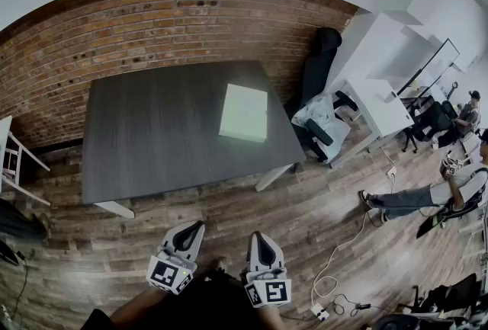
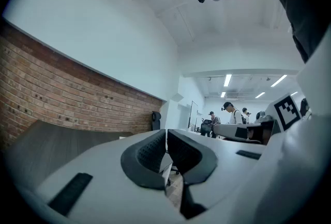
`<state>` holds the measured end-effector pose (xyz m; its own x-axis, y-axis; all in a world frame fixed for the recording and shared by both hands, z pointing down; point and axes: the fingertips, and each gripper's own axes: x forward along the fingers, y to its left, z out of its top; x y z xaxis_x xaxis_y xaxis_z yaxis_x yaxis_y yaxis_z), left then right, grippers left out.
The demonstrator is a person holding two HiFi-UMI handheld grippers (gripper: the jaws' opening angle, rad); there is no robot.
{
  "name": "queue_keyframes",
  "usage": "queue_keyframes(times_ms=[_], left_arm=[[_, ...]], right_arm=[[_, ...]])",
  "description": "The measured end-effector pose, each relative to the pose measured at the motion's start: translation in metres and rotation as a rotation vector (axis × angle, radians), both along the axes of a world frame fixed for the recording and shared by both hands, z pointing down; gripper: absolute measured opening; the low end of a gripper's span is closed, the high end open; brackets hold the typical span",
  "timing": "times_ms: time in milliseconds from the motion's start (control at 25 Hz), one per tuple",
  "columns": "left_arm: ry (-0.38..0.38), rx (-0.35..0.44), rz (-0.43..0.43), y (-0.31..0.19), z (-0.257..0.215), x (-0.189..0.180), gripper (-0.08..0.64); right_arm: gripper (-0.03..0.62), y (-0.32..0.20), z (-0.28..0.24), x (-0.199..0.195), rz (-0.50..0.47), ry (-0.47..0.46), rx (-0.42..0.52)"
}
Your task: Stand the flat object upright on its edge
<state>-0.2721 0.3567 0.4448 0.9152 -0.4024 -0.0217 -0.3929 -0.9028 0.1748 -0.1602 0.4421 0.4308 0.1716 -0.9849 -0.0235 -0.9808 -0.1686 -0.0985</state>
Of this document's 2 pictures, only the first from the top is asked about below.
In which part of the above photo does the small white table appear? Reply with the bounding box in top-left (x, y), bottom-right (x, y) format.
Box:
top-left (0, 115), bottom-right (51, 207)

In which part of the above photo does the light grey cloth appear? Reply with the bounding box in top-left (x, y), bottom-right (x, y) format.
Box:
top-left (291, 95), bottom-right (352, 164)

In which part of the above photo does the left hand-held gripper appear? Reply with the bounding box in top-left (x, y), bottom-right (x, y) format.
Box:
top-left (146, 219), bottom-right (207, 296)

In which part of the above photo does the black mesh office chair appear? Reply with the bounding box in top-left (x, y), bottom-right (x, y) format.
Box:
top-left (402, 99), bottom-right (458, 153)

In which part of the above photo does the person's right forearm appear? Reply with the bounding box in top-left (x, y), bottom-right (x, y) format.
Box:
top-left (258, 305), bottom-right (284, 330)

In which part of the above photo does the white power strip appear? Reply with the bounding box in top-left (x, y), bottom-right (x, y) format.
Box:
top-left (310, 303), bottom-right (331, 322)

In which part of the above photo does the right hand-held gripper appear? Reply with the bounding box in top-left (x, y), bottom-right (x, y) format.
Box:
top-left (239, 231), bottom-right (294, 309)

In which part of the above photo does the white side desk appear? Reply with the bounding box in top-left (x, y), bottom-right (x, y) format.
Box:
top-left (329, 77), bottom-right (416, 169)

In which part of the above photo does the black bag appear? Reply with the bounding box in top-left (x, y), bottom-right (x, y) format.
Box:
top-left (0, 198), bottom-right (50, 245)

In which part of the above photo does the person's black clothing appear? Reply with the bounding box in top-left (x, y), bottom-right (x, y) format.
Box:
top-left (79, 255), bottom-right (268, 330)

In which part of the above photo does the person's left forearm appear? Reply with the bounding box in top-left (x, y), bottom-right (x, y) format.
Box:
top-left (108, 284), bottom-right (169, 330)

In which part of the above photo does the black framed board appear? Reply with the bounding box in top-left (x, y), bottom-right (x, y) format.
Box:
top-left (396, 37), bottom-right (461, 97)

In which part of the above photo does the white cable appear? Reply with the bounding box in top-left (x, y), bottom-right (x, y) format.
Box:
top-left (310, 164), bottom-right (397, 309)

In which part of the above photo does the black high-back office chair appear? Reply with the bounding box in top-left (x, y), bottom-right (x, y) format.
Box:
top-left (291, 27), bottom-right (359, 164)

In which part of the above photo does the pale green box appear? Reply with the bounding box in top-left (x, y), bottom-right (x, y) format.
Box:
top-left (218, 83), bottom-right (268, 144)

